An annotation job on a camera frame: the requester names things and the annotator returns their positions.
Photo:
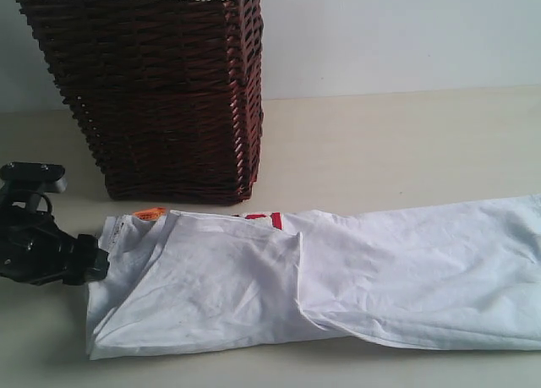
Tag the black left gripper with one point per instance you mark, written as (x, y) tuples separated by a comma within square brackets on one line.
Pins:
[(36, 252)]

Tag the brown wicker basket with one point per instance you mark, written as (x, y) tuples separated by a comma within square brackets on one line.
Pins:
[(166, 92)]

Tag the white t-shirt red lettering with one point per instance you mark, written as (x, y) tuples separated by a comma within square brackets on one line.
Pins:
[(464, 276)]

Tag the orange clothing tag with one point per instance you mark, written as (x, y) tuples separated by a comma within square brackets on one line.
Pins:
[(151, 214)]

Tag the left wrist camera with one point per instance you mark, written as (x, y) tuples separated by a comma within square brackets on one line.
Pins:
[(29, 183)]

